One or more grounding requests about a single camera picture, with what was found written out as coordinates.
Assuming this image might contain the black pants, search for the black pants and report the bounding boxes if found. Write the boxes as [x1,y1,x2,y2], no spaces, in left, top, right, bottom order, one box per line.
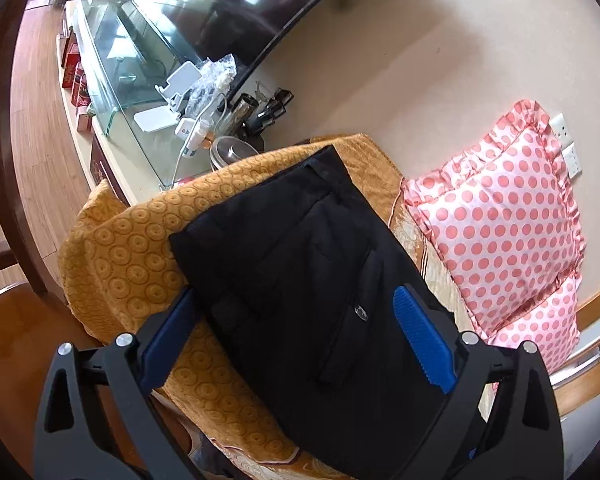
[170,146,445,479]

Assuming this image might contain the right pink polka-dot pillow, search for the right pink polka-dot pillow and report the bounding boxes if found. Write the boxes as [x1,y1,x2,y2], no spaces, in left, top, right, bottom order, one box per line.
[488,273,581,374]

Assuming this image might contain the pink polka-dot pillow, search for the pink polka-dot pillow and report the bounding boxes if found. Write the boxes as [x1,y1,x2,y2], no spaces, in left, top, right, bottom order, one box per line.
[488,273,581,374]
[401,100,585,337]

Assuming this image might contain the dark wooden chair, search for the dark wooden chair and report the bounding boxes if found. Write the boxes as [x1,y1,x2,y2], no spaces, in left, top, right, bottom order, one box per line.
[0,0,98,479]

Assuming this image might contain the golden circle-pattern blanket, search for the golden circle-pattern blanket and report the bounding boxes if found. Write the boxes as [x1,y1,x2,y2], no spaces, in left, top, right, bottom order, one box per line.
[58,134,402,478]

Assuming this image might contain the cream floral bed sheet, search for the cream floral bed sheet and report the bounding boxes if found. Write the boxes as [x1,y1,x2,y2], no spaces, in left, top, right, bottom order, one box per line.
[210,197,474,479]

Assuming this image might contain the left pink polka-dot pillow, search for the left pink polka-dot pillow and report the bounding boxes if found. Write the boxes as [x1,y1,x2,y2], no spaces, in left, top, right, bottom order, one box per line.
[401,100,585,337]

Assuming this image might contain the round metal tin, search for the round metal tin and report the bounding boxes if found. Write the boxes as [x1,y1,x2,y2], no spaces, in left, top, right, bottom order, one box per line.
[209,136,259,170]

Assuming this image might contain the glass top tv stand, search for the glass top tv stand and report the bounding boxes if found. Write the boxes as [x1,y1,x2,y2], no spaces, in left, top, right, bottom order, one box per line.
[59,0,242,201]

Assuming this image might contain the steel thermos cup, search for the steel thermos cup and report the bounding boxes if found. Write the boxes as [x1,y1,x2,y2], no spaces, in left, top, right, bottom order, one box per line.
[225,92,259,136]

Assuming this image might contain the red boxes on shelf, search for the red boxes on shelf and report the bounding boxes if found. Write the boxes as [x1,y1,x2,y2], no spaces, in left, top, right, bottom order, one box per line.
[58,28,95,133]

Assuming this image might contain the white phone stand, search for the white phone stand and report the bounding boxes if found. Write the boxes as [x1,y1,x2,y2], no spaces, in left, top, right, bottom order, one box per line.
[134,61,201,132]

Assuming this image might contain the clear plastic bag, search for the clear plastic bag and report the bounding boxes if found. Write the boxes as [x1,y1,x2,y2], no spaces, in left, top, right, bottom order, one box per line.
[185,54,237,118]

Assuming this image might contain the wooden door frame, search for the wooden door frame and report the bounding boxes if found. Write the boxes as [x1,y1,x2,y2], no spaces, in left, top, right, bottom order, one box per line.
[550,291,600,419]

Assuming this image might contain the white wall socket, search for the white wall socket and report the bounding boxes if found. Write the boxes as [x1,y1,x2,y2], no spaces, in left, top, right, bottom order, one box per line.
[550,113,582,179]

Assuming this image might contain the white charger with cable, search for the white charger with cable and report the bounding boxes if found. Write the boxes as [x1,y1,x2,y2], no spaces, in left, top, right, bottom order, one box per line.
[171,91,227,188]

